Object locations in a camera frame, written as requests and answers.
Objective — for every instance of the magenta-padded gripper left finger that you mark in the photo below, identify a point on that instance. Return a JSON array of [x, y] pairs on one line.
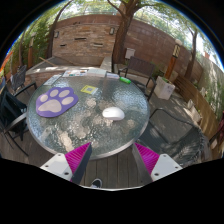
[[57, 162]]

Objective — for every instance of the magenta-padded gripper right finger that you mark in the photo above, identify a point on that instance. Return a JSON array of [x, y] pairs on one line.
[[165, 165]]

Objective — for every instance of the white computer mouse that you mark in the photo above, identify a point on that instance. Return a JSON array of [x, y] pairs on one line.
[[113, 113]]

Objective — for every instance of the purple paw-shaped mouse pad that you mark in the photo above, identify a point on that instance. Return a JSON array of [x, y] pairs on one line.
[[55, 102]]

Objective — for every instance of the white planter box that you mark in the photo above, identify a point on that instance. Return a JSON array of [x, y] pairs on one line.
[[164, 88]]

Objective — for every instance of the yellow square card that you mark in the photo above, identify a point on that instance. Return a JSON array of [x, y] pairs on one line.
[[89, 89]]

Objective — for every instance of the white number plate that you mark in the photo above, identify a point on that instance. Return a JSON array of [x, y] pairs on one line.
[[52, 80]]

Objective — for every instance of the colourful picture sheet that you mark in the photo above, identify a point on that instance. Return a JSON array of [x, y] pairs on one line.
[[74, 73]]

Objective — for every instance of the black mesh chair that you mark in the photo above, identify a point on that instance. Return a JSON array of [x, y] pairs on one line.
[[19, 78]]

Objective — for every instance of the small green bottle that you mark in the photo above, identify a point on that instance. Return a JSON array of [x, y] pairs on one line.
[[125, 80]]

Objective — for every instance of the white flat box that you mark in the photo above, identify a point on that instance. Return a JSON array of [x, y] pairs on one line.
[[97, 72]]

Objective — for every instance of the wooden stick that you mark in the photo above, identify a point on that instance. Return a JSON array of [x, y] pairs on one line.
[[48, 61]]

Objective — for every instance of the dark wooden bench chair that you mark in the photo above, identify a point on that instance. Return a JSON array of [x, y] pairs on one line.
[[141, 66]]

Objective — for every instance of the small blue-white book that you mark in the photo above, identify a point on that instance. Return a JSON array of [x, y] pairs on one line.
[[112, 75]]

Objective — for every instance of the large tree trunk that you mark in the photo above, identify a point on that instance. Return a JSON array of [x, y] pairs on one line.
[[121, 36]]

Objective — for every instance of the wooden garden lamp post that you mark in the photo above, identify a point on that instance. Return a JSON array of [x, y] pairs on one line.
[[31, 53], [172, 63]]

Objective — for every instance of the grey wall utility box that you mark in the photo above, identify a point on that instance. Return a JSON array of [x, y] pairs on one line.
[[129, 53]]

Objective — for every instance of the black wall lamp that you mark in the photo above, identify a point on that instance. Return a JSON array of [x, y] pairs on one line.
[[112, 31], [56, 34]]

